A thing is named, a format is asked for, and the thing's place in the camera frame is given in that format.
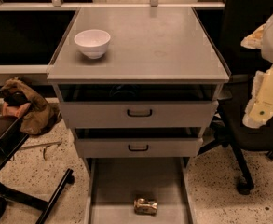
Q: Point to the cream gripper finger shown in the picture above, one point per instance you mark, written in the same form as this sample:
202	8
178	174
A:
254	40
259	109

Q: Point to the crushed orange can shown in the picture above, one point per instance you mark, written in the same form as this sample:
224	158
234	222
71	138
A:
144	206

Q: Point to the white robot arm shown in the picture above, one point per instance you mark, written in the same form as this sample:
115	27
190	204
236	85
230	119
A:
267	43

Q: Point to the grey drawer cabinet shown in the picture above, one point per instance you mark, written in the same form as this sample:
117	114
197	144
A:
138	88

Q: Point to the dark bowl in top drawer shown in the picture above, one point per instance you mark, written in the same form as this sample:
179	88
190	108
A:
123	91

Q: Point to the grey top drawer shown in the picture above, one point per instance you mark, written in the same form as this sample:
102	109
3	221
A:
113	114

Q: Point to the grey drawer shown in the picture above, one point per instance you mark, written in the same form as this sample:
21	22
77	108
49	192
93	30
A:
136	142
113	114
116	182

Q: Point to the grey middle drawer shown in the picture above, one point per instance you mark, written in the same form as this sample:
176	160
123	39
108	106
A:
136	142

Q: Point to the grey bottom drawer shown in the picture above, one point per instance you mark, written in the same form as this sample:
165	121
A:
116	182

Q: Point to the black office chair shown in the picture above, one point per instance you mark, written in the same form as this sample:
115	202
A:
239	19

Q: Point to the white ceramic bowl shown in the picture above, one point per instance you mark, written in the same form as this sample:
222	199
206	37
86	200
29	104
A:
92	43

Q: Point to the metal tool on floor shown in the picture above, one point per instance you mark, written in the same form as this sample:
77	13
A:
44	146

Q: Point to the brown bag on floor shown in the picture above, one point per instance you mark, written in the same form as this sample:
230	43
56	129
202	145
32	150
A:
21	101

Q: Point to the black stand with tray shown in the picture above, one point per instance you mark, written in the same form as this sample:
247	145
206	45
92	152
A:
12	138

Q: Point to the black top drawer handle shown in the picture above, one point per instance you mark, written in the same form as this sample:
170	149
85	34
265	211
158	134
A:
139	114

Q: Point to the black drawer handle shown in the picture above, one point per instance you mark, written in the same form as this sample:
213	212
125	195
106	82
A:
132	148
139	114

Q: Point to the black middle drawer handle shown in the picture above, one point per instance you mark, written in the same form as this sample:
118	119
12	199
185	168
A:
132	148

